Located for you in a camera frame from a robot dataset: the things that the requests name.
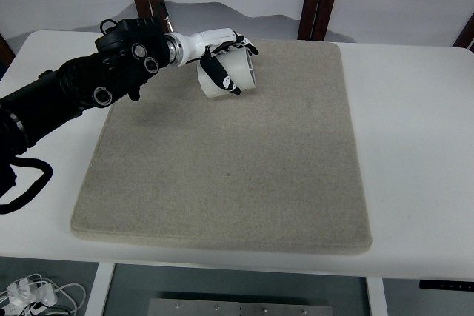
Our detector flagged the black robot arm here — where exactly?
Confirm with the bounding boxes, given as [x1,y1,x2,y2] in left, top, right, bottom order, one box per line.
[1,17,258,213]

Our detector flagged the white table leg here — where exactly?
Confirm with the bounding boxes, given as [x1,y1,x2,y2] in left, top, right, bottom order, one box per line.
[84,263,116,316]
[366,277,388,316]

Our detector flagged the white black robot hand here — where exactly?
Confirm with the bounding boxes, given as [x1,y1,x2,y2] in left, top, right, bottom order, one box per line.
[165,28,259,95]

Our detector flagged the metal base plate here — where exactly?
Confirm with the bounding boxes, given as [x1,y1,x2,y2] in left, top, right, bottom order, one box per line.
[147,298,333,316]

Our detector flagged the white ceramic cup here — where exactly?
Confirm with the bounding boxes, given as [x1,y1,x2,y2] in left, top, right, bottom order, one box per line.
[197,49,256,98]

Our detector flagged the black table control panel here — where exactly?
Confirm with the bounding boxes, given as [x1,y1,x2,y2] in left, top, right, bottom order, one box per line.
[419,280,474,292]

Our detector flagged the white table leg left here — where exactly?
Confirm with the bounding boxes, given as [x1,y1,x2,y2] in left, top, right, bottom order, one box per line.
[84,263,116,316]

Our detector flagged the white charger and cables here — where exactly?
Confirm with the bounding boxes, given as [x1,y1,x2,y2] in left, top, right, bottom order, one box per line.
[0,273,88,316]

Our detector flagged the white table leg right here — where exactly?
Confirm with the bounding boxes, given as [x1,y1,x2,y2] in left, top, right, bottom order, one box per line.
[366,277,388,316]

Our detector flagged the black sleeved arm cable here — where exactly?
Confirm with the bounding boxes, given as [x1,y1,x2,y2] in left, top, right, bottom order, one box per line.
[0,157,53,215]

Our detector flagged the beige felt mat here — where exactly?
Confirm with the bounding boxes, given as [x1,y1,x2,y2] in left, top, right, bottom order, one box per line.
[70,40,372,255]

